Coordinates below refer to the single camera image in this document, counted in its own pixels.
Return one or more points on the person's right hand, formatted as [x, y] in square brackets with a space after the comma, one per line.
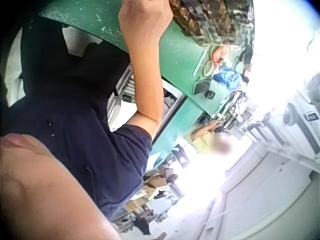
[145, 20]

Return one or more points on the grey metal drawer rack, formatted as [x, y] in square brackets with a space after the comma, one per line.
[125, 85]

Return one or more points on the white tape roll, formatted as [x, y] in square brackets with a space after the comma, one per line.
[208, 67]

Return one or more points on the orange tape roll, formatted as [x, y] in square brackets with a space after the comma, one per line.
[220, 55]

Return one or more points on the black flat box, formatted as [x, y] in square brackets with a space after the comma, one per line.
[202, 86]

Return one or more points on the small black box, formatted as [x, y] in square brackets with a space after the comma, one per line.
[209, 94]

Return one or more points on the blue plastic bag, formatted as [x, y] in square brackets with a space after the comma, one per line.
[228, 76]

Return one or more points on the black stool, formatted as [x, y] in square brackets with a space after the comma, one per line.
[180, 153]

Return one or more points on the heap of cartons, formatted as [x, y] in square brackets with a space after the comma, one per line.
[156, 186]

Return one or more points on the white machine cabinets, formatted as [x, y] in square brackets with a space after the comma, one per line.
[292, 120]

